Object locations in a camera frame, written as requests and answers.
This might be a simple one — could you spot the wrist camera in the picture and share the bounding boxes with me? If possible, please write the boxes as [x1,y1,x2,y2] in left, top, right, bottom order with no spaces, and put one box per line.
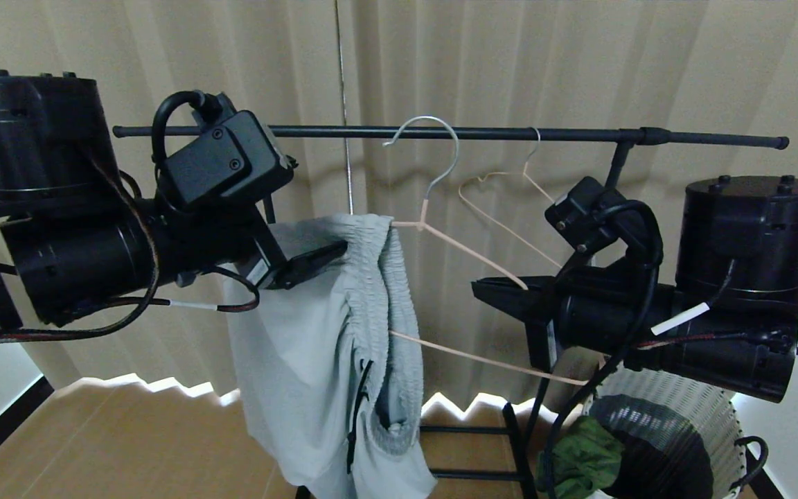
[544,176,653,279]
[157,104,297,224]

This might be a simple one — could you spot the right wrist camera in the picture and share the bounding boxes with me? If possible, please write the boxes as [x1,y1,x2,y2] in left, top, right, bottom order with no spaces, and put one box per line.
[544,176,653,279]

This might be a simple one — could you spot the beige curtain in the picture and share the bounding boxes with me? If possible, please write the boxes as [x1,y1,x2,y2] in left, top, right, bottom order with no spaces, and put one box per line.
[0,0,798,420]

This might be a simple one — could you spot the black cable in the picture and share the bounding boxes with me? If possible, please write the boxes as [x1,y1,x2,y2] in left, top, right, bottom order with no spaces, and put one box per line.
[151,90,225,168]
[543,200,664,499]

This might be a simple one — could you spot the white laundry basket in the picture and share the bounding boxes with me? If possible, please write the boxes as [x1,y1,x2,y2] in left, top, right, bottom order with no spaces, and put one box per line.
[583,366,770,499]

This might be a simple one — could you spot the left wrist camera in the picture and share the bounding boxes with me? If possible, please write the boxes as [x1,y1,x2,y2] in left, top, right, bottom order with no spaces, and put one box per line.
[157,104,297,224]

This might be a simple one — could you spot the pale grey shorts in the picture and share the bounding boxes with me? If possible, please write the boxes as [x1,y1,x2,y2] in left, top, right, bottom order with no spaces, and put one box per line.
[222,213,438,499]

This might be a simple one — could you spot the pink clothes hanger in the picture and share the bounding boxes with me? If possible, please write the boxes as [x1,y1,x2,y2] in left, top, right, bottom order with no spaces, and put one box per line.
[458,128,566,272]
[383,116,604,387]

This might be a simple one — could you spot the green printed t-shirt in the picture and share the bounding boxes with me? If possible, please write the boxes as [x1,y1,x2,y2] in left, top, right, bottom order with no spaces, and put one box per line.
[536,414,626,499]

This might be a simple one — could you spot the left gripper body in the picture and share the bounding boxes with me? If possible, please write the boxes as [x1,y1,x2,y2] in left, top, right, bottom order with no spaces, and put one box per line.
[1,207,287,326]

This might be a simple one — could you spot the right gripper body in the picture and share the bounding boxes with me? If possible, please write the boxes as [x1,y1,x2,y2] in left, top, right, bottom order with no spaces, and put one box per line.
[527,277,798,404]

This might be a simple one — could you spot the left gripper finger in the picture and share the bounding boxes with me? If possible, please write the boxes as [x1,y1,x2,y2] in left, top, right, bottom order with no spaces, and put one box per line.
[269,240,350,290]

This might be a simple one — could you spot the black clothes rack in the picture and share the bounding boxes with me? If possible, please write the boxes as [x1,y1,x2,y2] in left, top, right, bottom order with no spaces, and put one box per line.
[114,125,790,499]

